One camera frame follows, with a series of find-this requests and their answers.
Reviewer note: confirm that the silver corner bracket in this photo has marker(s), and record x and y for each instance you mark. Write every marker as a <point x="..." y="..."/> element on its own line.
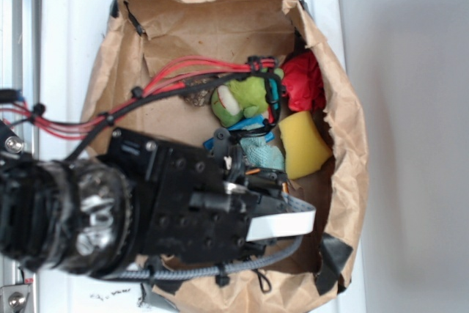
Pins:
<point x="14" y="298"/>

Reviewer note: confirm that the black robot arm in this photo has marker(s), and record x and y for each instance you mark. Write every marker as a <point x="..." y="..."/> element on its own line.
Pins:
<point x="76" y="216"/>

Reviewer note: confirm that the light blue cloth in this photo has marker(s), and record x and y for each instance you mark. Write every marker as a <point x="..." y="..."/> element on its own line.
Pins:
<point x="260" y="154"/>

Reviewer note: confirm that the brown paper bag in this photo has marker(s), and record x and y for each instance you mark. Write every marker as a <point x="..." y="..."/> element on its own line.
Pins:
<point x="145" y="35"/>

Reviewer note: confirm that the red crumpled cloth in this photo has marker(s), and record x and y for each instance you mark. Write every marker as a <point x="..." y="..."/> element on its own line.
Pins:
<point x="303" y="83"/>

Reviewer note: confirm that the black metal bracket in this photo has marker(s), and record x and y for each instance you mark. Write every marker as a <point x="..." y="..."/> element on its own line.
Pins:
<point x="10" y="142"/>

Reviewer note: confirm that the yellow sponge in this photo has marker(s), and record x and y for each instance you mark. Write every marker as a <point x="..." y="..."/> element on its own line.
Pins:
<point x="305" y="149"/>

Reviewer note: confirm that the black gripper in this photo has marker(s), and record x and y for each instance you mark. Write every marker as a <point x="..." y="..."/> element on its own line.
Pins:
<point x="188" y="205"/>

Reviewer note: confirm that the brown rock-like lump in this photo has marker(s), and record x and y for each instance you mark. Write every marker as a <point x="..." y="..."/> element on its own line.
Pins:
<point x="201" y="97"/>

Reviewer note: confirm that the aluminium frame rail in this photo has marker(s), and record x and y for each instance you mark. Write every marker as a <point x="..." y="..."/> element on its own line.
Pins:
<point x="20" y="69"/>

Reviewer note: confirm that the green frog plush toy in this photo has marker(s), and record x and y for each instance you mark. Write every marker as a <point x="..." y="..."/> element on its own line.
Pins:
<point x="236" y="100"/>

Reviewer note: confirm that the blue plastic block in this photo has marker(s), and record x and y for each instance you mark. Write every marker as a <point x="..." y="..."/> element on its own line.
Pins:
<point x="244" y="124"/>

